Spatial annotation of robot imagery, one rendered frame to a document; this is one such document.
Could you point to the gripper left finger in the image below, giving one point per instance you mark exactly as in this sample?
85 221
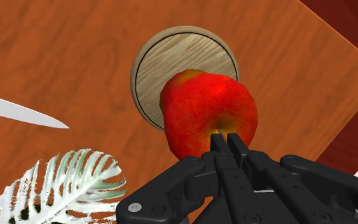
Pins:
178 189

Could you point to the round wooden plate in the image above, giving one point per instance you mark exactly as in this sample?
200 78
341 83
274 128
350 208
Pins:
172 65

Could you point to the pale green fern plant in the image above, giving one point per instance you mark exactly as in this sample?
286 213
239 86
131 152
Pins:
73 186

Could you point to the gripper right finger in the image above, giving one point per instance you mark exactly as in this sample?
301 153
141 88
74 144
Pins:
293 186

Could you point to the red apple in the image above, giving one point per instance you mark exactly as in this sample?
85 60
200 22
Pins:
208 111

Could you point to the white knife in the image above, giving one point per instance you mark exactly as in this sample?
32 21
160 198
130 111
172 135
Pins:
14 112

